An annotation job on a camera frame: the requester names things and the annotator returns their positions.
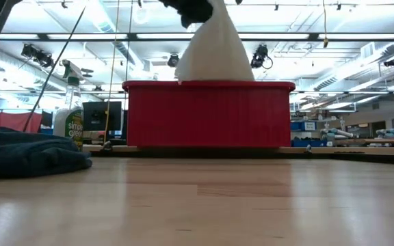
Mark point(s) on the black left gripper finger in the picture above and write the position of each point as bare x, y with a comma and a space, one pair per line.
190, 10

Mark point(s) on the white textured cloth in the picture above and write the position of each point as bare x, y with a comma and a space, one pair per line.
214, 54

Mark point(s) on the dark navy towel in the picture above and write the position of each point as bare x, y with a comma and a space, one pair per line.
22, 157

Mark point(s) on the red plastic laundry basket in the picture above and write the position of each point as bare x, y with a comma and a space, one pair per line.
210, 116

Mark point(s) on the black ceiling spotlight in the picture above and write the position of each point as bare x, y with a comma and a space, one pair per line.
259, 56
173, 61
392, 62
38, 56

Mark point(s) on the black computer monitor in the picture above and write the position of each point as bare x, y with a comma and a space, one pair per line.
98, 116

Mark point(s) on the small metal clamp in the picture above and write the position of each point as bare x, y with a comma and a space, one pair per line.
308, 149
107, 146

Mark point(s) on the cleaner spray bottle green label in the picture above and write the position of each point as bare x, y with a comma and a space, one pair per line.
74, 130

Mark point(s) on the blue storage bin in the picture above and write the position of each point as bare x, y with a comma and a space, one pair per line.
306, 143

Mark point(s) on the small black monitor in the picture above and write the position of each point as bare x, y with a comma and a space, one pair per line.
47, 119

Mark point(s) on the red hanging cloth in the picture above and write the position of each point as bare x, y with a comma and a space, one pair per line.
12, 121

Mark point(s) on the light wooden desk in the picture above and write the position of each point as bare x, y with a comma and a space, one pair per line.
354, 150

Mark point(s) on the background wooden workbench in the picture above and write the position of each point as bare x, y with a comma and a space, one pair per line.
371, 141

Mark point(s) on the black ceiling rail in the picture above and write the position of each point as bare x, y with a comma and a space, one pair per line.
313, 36

